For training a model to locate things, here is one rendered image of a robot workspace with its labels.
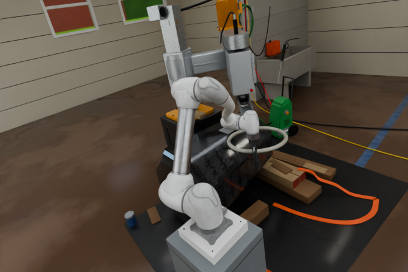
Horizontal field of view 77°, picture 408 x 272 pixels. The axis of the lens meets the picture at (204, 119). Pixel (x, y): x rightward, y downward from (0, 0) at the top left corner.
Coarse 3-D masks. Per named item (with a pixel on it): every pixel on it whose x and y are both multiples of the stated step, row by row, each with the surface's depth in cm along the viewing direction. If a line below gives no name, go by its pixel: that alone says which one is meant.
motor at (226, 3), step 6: (222, 0) 279; (228, 0) 276; (234, 0) 279; (216, 6) 288; (222, 6) 280; (228, 6) 281; (234, 6) 282; (240, 6) 287; (222, 12) 284; (228, 12) 281; (234, 12) 283; (240, 12) 289; (222, 18) 286; (228, 18) 286; (222, 24) 290; (228, 24) 288
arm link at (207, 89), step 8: (200, 80) 131; (208, 80) 129; (216, 80) 134; (200, 88) 130; (208, 88) 129; (216, 88) 132; (224, 88) 138; (200, 96) 135; (208, 96) 133; (216, 96) 134; (224, 96) 137
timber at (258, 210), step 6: (258, 204) 251; (264, 204) 249; (246, 210) 246; (252, 210) 245; (258, 210) 244; (264, 210) 245; (246, 216) 239; (252, 216) 238; (258, 216) 241; (264, 216) 248; (252, 222) 237; (258, 222) 243
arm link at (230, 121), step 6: (228, 96) 142; (228, 102) 144; (228, 108) 150; (234, 108) 156; (222, 114) 172; (228, 114) 163; (234, 114) 183; (222, 120) 189; (228, 120) 179; (234, 120) 181; (228, 126) 184; (234, 126) 183
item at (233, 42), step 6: (228, 30) 281; (240, 30) 260; (222, 36) 273; (228, 36) 232; (234, 36) 228; (240, 36) 227; (246, 36) 231; (228, 42) 234; (234, 42) 230; (240, 42) 229; (246, 42) 232; (228, 48) 236; (234, 48) 232; (240, 48) 231
